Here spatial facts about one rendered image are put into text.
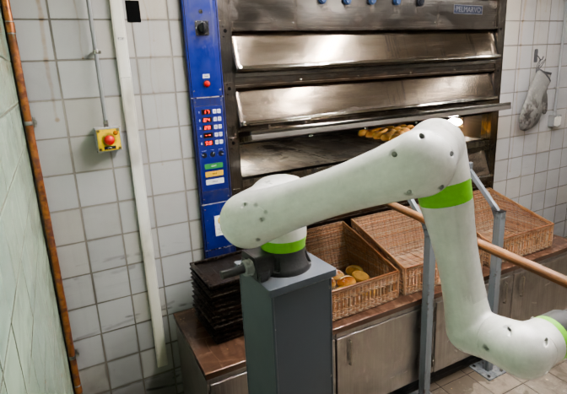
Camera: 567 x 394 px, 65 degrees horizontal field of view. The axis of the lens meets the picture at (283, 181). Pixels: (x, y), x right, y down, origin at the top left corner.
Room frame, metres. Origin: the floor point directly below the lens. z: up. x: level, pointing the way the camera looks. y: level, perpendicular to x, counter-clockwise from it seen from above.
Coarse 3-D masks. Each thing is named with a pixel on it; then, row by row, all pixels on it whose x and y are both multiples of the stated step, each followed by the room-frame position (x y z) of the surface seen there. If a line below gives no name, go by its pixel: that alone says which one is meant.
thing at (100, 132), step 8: (96, 128) 1.82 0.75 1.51; (104, 128) 1.83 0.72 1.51; (112, 128) 1.84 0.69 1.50; (120, 128) 1.86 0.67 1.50; (96, 136) 1.82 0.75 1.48; (104, 136) 1.83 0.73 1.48; (112, 136) 1.84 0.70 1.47; (120, 136) 1.86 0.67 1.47; (96, 144) 1.82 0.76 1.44; (104, 144) 1.82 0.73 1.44; (112, 144) 1.84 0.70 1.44; (120, 144) 1.85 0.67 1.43
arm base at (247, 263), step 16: (256, 256) 1.04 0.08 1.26; (272, 256) 1.05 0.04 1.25; (288, 256) 1.05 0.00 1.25; (304, 256) 1.08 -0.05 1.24; (224, 272) 1.01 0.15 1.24; (240, 272) 1.02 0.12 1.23; (256, 272) 1.03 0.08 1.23; (272, 272) 1.05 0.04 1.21; (288, 272) 1.04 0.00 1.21; (304, 272) 1.06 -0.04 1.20
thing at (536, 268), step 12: (384, 204) 1.69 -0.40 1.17; (396, 204) 1.64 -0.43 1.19; (408, 216) 1.57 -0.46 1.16; (420, 216) 1.51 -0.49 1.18; (480, 240) 1.29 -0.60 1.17; (492, 252) 1.24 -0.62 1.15; (504, 252) 1.21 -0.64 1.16; (516, 264) 1.17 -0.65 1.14; (528, 264) 1.14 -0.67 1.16; (540, 276) 1.11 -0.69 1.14; (552, 276) 1.08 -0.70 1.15; (564, 276) 1.06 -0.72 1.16
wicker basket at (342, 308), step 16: (336, 224) 2.38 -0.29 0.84; (320, 240) 2.31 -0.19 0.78; (352, 240) 2.32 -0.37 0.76; (320, 256) 2.28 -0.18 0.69; (336, 256) 2.32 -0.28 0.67; (352, 256) 2.32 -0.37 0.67; (368, 256) 2.20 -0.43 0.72; (368, 272) 2.19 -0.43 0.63; (384, 272) 2.08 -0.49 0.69; (336, 288) 2.11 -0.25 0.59; (352, 288) 1.86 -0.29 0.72; (368, 288) 1.91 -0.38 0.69; (384, 288) 1.95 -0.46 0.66; (336, 304) 1.95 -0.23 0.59; (352, 304) 1.94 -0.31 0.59; (368, 304) 1.91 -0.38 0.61; (336, 320) 1.82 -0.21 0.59
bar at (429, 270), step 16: (416, 208) 2.04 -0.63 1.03; (496, 208) 2.18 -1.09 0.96; (496, 224) 2.17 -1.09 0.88; (496, 240) 2.16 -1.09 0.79; (432, 256) 1.94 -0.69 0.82; (496, 256) 2.15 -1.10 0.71; (432, 272) 1.94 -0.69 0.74; (496, 272) 2.15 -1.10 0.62; (432, 288) 1.95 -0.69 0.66; (496, 288) 2.15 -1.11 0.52; (432, 304) 1.95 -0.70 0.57; (496, 304) 2.16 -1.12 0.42; (432, 320) 1.95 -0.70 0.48; (480, 368) 2.18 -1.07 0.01; (496, 368) 2.17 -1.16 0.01
